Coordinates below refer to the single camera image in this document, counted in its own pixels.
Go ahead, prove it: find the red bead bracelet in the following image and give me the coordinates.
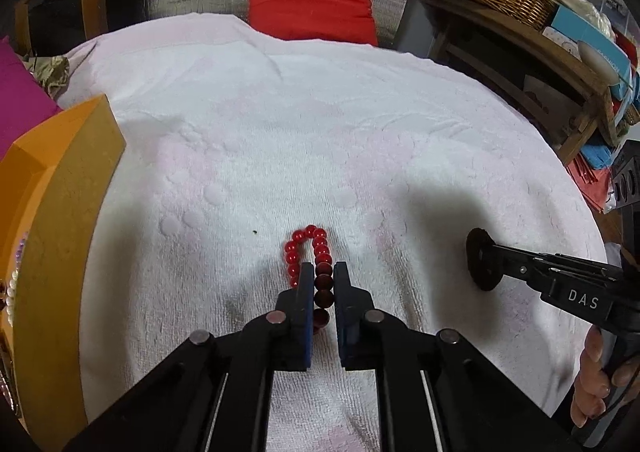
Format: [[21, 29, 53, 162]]
[[283, 223, 335, 333]]

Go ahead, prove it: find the black scrunchie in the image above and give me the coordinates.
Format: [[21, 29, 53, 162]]
[[465, 227, 504, 291]]

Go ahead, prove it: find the right hand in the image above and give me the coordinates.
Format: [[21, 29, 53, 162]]
[[570, 326, 639, 428]]

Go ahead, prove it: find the white textured bed blanket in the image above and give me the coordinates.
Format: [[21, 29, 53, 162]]
[[56, 12, 609, 452]]

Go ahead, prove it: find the wooden shelf unit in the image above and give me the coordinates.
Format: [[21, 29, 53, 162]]
[[395, 0, 625, 164]]

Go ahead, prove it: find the orange cardboard box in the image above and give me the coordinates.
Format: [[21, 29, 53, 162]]
[[1, 95, 126, 451]]

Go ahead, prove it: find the magenta pillow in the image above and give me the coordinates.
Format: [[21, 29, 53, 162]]
[[0, 37, 61, 158]]

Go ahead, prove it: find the patterned fabric piece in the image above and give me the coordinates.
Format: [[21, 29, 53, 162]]
[[23, 55, 70, 100]]

